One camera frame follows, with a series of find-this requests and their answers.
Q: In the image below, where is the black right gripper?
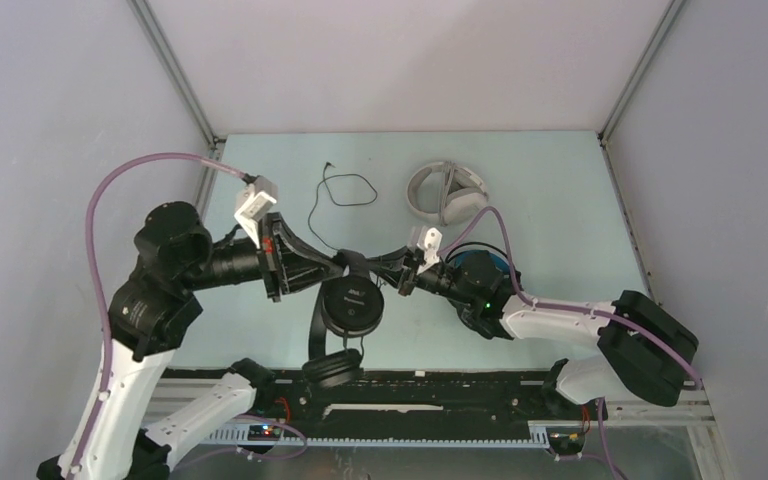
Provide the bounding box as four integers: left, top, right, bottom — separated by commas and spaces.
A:
363, 244, 477, 307

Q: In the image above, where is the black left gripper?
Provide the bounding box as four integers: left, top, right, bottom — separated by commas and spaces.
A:
183, 210, 345, 299

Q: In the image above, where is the small black on-ear headphones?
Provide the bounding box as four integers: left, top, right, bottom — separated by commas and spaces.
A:
302, 250, 384, 390

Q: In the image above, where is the black blue gaming headset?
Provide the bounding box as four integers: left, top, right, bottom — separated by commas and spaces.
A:
445, 248, 514, 340

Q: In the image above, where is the white grey gaming headset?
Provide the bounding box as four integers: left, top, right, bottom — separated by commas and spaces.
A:
405, 160, 489, 226

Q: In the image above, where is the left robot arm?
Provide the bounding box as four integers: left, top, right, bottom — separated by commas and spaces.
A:
37, 201, 340, 479

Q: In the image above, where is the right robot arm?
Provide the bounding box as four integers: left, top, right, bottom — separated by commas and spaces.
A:
369, 248, 701, 418

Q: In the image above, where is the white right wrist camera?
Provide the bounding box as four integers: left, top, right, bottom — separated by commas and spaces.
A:
407, 226, 442, 274

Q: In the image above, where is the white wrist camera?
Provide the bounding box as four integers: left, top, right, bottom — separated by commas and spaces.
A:
234, 176, 278, 248
407, 226, 442, 274

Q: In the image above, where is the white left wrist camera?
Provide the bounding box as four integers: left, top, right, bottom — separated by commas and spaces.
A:
234, 176, 278, 248

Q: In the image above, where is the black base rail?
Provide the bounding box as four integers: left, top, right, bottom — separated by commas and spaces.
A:
152, 369, 630, 444

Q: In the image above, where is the white slotted cable duct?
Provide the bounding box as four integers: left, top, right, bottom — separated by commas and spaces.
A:
200, 423, 550, 449

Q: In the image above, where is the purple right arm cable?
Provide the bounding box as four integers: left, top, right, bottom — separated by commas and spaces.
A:
440, 205, 705, 392

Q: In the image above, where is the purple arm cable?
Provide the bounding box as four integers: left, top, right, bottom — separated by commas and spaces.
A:
440, 205, 705, 392
69, 152, 249, 480

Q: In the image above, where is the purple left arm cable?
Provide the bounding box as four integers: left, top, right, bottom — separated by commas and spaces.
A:
69, 152, 249, 480

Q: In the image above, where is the aluminium corner frame post right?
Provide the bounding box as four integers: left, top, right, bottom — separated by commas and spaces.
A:
598, 0, 688, 148

